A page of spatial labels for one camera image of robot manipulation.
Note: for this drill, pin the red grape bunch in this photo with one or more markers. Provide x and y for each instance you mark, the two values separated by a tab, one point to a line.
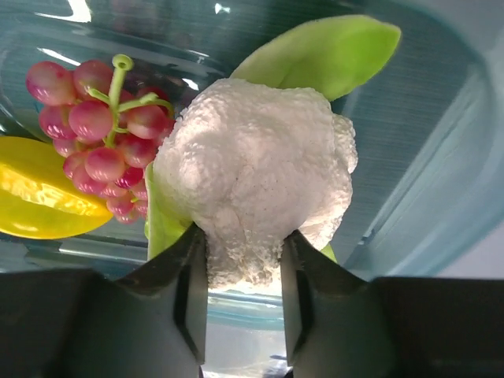
107	135

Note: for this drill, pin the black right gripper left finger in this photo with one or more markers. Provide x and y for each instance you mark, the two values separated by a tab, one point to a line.
77	323

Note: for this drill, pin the blue translucent plastic tray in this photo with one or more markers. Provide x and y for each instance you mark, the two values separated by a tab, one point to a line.
429	181

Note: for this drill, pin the white cauliflower with leaves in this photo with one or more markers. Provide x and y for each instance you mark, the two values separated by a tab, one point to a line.
260	154

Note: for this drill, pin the yellow starfruit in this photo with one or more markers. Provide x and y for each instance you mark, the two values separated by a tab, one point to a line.
37	200

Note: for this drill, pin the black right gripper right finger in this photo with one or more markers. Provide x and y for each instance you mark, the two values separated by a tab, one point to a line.
338	325

